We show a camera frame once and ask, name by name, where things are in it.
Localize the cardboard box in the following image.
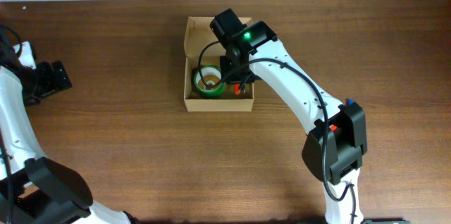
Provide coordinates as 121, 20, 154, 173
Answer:
183, 16, 254, 112

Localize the small yellow tape roll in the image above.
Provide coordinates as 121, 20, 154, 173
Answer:
197, 75, 220, 92

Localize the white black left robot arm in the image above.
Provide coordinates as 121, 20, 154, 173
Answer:
1, 25, 138, 224

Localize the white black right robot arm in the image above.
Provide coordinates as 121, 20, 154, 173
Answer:
210, 8, 368, 223

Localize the green tape roll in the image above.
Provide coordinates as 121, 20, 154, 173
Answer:
193, 66, 225, 98

